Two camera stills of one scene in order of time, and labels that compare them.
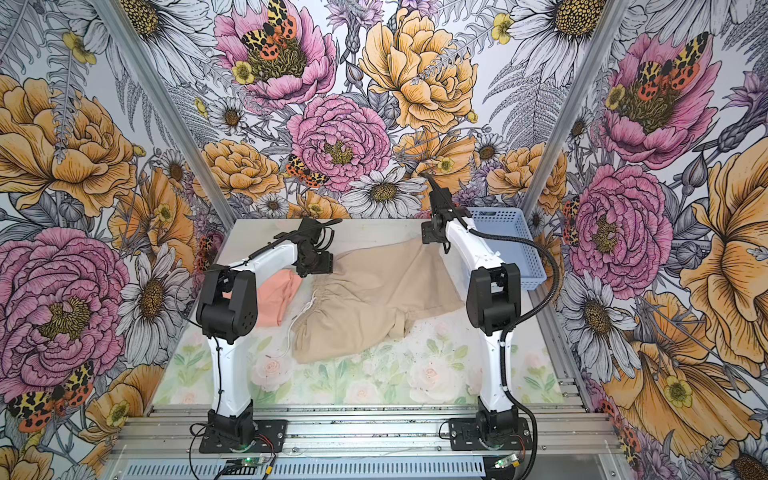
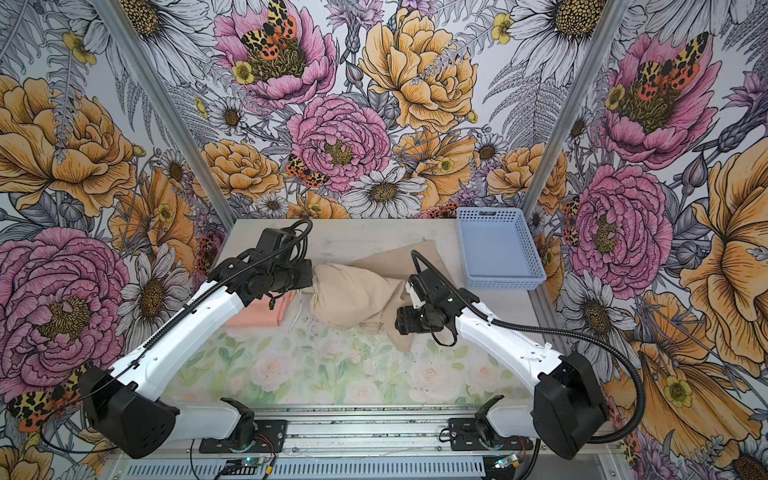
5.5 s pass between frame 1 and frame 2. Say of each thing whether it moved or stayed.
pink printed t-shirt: stayed
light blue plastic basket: stayed
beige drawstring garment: moved
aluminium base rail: stayed
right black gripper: moved
